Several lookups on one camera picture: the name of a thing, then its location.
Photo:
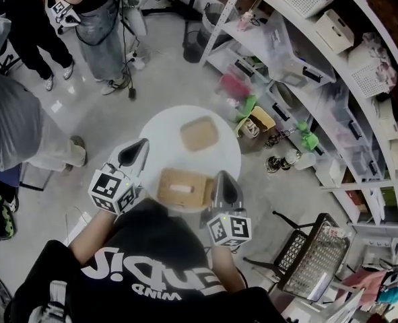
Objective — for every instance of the person's black printed shirt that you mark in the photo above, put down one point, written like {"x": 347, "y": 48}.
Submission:
{"x": 144, "y": 271}

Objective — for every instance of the white round table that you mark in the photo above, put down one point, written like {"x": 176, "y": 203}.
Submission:
{"x": 158, "y": 136}

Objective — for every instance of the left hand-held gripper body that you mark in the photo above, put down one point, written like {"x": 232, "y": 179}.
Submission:
{"x": 112, "y": 188}

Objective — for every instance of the person's left forearm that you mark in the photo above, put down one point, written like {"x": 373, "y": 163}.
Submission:
{"x": 91, "y": 237}

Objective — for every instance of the white metal shelving unit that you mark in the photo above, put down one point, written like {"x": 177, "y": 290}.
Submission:
{"x": 363, "y": 89}

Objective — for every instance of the teal cloth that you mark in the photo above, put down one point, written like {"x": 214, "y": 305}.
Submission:
{"x": 392, "y": 294}

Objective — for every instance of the black metal mesh chair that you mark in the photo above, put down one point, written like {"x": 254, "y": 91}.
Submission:
{"x": 311, "y": 257}

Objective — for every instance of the pink cloth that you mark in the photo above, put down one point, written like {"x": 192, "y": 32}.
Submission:
{"x": 363, "y": 286}

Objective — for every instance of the glass and metal lantern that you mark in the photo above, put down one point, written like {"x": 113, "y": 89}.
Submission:
{"x": 283, "y": 161}

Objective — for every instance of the clear lidded plastic bin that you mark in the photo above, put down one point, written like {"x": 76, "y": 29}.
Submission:
{"x": 296, "y": 52}

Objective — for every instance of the person's right forearm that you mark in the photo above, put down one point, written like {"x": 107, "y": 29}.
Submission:
{"x": 227, "y": 271}

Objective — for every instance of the tan square tray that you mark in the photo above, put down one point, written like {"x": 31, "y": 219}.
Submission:
{"x": 198, "y": 134}

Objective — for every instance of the white power strip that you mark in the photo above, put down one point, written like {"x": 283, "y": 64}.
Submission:
{"x": 136, "y": 59}

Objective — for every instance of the pink item in clear bin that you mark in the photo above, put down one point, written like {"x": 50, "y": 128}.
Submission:
{"x": 234, "y": 86}

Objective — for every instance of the beige storage box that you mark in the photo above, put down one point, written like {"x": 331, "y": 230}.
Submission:
{"x": 335, "y": 30}

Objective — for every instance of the clear plastic drawer stack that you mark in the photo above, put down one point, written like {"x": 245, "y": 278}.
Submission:
{"x": 353, "y": 136}

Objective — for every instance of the black power adapter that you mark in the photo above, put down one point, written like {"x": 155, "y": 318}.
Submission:
{"x": 132, "y": 93}

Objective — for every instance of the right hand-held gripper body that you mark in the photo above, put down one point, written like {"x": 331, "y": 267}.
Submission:
{"x": 229, "y": 229}

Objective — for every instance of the clear plastic jug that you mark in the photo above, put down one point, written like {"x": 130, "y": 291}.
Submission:
{"x": 306, "y": 160}

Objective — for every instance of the black mesh wastebasket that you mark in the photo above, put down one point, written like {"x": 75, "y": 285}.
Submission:
{"x": 194, "y": 47}

